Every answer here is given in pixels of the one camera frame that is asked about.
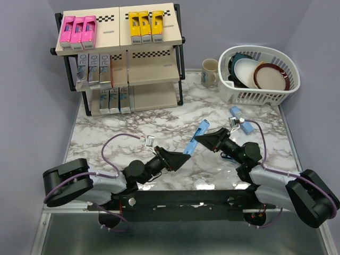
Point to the beige three-tier shelf rack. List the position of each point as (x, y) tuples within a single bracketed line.
[(153, 72)]

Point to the pink toothpaste box diagonal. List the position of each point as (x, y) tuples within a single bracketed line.
[(66, 32)]

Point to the silver foil toothpaste box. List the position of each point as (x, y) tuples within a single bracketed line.
[(94, 72)]

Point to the black base bar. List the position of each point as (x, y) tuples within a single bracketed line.
[(186, 205)]

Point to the dark teal bowl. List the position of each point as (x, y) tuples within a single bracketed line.
[(234, 59)]

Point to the white plate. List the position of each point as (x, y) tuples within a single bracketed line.
[(244, 69)]

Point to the red metallic toothpaste box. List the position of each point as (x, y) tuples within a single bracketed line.
[(82, 72)]

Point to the metallic blue toothpaste box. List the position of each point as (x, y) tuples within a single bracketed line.
[(124, 100), (104, 102), (114, 101)]

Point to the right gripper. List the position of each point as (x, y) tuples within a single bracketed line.
[(215, 140)]

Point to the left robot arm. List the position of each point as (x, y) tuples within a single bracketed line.
[(76, 180)]

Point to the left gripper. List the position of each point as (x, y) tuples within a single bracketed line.
[(172, 161)]

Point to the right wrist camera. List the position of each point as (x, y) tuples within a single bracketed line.
[(235, 123)]

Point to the yellow toothpaste box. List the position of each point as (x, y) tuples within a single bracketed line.
[(135, 31), (157, 26), (145, 27)]

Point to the white plastic dish basket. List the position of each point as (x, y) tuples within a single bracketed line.
[(229, 93)]

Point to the cream ceramic mug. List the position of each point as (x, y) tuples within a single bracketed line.
[(209, 73)]

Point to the pink toothpaste box long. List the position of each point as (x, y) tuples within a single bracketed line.
[(76, 35)]

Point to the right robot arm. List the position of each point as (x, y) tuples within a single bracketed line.
[(304, 194)]

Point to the red rimmed plate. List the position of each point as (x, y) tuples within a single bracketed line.
[(269, 76)]

